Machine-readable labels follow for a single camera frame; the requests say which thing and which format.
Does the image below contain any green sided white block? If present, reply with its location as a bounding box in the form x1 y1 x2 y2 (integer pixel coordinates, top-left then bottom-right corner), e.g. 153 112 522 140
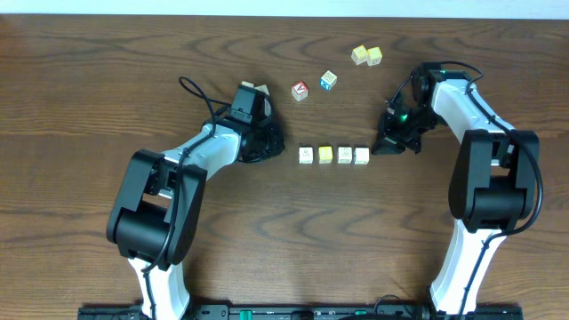
354 148 370 164

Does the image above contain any yellow block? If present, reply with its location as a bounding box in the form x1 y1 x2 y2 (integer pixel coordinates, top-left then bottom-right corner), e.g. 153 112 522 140
318 146 333 164
366 46 383 66
351 45 368 65

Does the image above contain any white block with figure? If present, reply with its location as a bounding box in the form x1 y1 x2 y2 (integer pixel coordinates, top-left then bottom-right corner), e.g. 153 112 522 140
337 147 353 164

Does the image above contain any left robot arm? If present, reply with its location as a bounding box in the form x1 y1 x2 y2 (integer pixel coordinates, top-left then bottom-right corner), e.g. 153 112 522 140
106 82 285 319

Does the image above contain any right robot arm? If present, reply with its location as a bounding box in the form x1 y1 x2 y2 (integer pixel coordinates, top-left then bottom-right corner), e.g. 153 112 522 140
372 61 544 319

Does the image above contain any white block blue side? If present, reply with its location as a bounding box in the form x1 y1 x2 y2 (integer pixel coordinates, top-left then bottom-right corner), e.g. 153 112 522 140
255 84 272 116

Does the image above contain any red letter A block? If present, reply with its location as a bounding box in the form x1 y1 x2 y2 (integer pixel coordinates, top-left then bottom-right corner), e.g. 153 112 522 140
292 81 309 101

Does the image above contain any blue sided picture block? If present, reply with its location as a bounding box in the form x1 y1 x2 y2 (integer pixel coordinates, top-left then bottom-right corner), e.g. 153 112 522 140
320 70 338 91

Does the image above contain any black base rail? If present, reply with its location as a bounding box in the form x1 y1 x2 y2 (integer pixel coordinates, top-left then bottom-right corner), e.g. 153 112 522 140
77 303 524 320

